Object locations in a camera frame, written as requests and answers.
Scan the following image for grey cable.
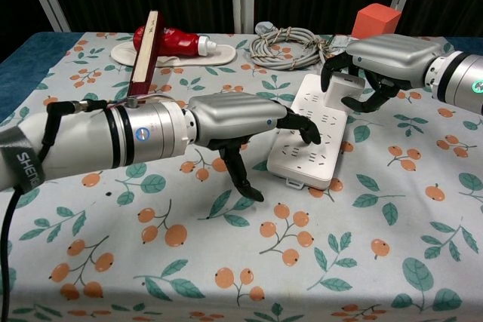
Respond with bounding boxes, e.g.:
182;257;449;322
250;22;330;71

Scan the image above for floral print tablecloth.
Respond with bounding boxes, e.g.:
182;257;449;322
0;31;483;322

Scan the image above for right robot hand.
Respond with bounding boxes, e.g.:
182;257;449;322
320;33;443;114

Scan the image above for green snack packet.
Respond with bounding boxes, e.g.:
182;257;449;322
325;34;359;61

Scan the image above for dark red book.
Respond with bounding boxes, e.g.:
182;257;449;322
127;10;165;97

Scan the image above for white power strip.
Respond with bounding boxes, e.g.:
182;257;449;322
266;74;348;190

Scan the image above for white fabric insole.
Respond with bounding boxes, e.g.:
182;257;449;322
110;41;237;68

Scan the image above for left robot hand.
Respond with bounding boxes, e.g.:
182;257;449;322
183;92;322;203

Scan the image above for red plastic bottle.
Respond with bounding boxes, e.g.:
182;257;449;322
132;25;217;60

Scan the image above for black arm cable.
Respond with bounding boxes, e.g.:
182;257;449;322
0;98;109;322

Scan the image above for white plug adapter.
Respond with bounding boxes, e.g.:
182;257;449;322
326;75;366;109

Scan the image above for orange foam cube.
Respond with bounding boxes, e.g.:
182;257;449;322
351;3;402;39

